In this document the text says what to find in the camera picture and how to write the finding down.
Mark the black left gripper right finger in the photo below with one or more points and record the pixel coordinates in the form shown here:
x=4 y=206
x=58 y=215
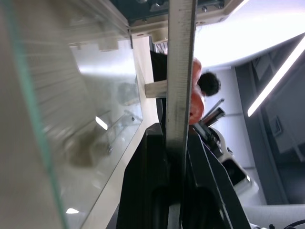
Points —
x=205 y=190

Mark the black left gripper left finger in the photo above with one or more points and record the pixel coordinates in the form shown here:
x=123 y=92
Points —
x=143 y=181

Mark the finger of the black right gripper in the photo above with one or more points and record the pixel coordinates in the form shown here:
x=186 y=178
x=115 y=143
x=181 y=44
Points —
x=214 y=107
x=215 y=117

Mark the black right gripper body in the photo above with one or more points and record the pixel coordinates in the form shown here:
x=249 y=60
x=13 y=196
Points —
x=207 y=134

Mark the grey metal frame bar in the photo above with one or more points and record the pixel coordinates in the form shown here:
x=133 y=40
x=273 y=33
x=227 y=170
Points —
x=179 y=78

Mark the red-orange sausage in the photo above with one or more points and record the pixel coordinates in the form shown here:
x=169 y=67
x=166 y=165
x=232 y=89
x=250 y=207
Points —
x=196 y=71
x=197 y=107

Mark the cream toaster oven body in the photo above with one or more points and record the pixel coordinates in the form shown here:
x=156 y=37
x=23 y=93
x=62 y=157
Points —
x=190 y=14

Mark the glass toaster oven door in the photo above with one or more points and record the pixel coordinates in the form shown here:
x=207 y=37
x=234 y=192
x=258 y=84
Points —
x=71 y=114

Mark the person with black hair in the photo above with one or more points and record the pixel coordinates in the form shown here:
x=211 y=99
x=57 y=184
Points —
x=209 y=82

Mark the long white ceiling light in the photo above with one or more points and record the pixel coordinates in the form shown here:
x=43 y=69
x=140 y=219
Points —
x=276 y=76

